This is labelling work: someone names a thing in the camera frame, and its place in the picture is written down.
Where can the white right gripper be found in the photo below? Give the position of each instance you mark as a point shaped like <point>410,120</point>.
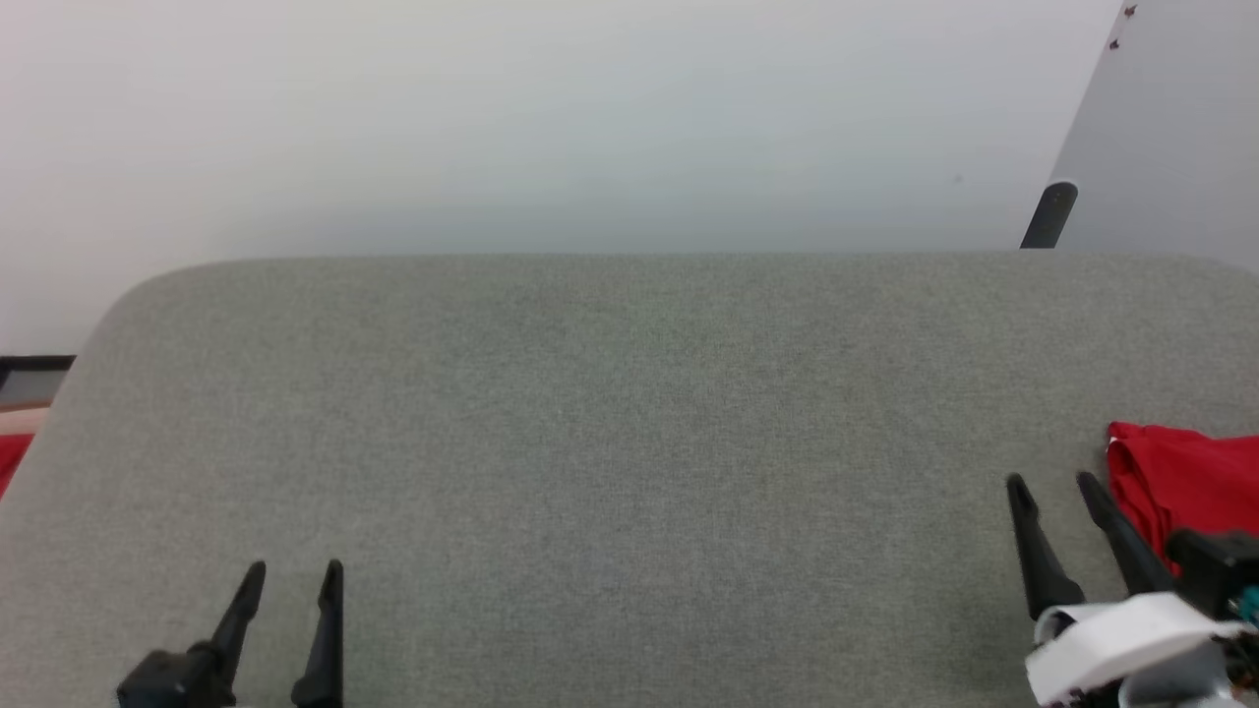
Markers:
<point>1121,644</point>

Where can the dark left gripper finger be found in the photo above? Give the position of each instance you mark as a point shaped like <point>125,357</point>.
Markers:
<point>239,619</point>
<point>325,649</point>

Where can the red and white jersey garment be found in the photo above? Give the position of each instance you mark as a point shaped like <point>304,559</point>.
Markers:
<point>1195,477</point>

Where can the red floor mat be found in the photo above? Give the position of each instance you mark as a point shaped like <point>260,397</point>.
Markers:
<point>12,460</point>

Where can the grey panel with screws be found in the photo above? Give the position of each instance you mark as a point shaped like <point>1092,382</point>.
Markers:
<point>1170,128</point>

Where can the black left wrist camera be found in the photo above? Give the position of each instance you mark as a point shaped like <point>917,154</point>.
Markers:
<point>172,678</point>

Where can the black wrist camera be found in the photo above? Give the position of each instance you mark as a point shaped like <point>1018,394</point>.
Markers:
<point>172,678</point>
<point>1215,570</point>

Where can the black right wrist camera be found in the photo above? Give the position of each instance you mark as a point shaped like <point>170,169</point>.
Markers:
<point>1215,570</point>

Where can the black rounded post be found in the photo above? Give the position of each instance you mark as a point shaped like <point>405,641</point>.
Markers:
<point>1050,214</point>

